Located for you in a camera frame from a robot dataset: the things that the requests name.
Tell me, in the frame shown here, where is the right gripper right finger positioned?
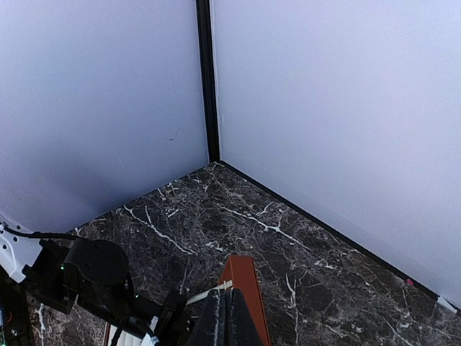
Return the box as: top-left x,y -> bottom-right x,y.
225,289 -> 263,346

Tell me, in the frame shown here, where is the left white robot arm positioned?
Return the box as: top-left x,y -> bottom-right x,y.
1,214 -> 192,345

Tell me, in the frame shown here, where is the wooden jewelry box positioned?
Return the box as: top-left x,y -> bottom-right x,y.
103,255 -> 271,345

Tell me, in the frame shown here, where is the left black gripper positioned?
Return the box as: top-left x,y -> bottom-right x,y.
158,289 -> 195,345

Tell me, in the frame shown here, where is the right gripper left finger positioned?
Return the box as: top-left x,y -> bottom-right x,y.
187,289 -> 226,346

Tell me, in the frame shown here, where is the left black frame post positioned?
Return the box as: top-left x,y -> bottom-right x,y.
195,0 -> 220,162

